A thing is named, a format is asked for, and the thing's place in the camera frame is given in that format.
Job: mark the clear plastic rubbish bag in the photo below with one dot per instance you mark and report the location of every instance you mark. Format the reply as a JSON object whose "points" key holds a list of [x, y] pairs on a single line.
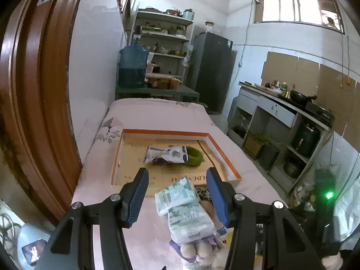
{"points": [[350, 202]]}

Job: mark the grey counter cabinet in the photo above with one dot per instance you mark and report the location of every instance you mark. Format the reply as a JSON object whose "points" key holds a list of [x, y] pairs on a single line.
{"points": [[275, 109]]}

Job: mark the white shelf unit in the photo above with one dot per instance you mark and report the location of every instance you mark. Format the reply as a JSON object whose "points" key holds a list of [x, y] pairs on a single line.
{"points": [[168, 38]]}

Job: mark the smartphone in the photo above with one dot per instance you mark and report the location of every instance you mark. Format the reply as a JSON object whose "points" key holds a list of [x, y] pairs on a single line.
{"points": [[33, 251]]}

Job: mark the black wok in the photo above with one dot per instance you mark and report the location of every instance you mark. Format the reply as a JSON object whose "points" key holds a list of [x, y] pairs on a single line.
{"points": [[299, 97]]}

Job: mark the blue water jug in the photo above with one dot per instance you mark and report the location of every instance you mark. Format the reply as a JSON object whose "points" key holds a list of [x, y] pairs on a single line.
{"points": [[132, 64]]}

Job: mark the row of amber jars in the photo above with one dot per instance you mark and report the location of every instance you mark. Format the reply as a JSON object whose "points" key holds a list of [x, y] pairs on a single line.
{"points": [[163, 81]]}

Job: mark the wooden cutting board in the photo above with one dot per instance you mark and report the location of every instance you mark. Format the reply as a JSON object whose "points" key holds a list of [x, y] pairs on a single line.
{"points": [[254, 86]]}

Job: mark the black gas stove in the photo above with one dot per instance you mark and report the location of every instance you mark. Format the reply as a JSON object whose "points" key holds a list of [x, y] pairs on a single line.
{"points": [[320, 114]]}

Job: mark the red lidded pot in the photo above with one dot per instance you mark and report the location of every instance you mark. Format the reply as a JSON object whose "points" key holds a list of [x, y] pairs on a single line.
{"points": [[173, 11]]}

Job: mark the teddy bear purple dress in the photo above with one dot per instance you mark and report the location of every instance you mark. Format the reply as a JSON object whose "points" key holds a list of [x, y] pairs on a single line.
{"points": [[191, 251]]}

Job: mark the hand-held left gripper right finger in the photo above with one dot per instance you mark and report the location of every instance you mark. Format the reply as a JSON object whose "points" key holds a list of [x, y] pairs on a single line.
{"points": [[218, 199]]}

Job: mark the light blue pot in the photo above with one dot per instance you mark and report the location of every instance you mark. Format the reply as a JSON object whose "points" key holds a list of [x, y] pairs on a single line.
{"points": [[187, 14]]}

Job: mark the dark spoked wheel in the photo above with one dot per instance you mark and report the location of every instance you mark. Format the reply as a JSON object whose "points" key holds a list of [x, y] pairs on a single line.
{"points": [[7, 230]]}

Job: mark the dark green pot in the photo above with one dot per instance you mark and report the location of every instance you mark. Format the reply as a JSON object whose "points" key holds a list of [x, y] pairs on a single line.
{"points": [[305, 139]]}

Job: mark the green fuzzy scrunchie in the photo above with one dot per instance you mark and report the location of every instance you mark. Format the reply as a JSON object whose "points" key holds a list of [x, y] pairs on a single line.
{"points": [[196, 160]]}

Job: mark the brown wooden door frame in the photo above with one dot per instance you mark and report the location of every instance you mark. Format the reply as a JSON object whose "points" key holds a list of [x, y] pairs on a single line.
{"points": [[36, 90]]}

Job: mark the person's right hand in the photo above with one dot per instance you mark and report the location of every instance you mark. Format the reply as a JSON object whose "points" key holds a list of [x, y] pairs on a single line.
{"points": [[333, 261]]}

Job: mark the cardboard wall sheet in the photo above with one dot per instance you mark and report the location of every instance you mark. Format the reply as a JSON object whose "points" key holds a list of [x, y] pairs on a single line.
{"points": [[278, 69], [336, 81], [308, 74]]}

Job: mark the light blue plastic stool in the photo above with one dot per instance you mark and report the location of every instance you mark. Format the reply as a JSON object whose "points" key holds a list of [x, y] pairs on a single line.
{"points": [[26, 230]]}

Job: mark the dark metal pot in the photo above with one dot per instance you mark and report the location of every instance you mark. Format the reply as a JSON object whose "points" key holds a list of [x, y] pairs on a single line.
{"points": [[294, 170]]}

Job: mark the green low table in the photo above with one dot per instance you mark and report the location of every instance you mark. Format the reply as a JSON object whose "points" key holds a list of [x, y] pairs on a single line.
{"points": [[168, 92]]}

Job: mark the barred window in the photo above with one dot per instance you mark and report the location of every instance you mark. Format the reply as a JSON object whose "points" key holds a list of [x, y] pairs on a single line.
{"points": [[298, 5]]}

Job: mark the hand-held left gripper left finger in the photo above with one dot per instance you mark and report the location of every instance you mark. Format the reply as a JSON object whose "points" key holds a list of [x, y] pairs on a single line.
{"points": [[137, 195]]}

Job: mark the orange rimmed cardboard box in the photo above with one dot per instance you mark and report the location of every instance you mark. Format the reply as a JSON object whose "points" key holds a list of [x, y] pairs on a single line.
{"points": [[132, 152]]}

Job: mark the green planter with plant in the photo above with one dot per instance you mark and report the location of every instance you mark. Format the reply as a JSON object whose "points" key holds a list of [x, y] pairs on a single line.
{"points": [[268, 157]]}

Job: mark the glass jar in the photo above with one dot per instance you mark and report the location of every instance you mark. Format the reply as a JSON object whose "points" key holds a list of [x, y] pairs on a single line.
{"points": [[209, 28]]}

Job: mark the yellow planter with plant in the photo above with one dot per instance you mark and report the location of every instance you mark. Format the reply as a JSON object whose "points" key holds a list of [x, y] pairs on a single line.
{"points": [[253, 147]]}

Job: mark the mint patterned tissue pack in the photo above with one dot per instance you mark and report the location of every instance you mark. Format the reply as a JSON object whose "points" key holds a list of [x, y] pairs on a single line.
{"points": [[191, 222], [175, 195]]}

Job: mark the purple white packet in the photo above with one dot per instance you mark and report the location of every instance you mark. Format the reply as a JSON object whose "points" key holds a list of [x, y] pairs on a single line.
{"points": [[166, 154]]}

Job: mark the dark grey fridge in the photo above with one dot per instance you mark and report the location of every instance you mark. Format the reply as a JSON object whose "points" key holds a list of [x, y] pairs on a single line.
{"points": [[209, 70]]}

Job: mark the green bottle yellow cap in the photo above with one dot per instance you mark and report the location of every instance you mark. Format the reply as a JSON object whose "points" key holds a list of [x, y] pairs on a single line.
{"points": [[284, 87]]}

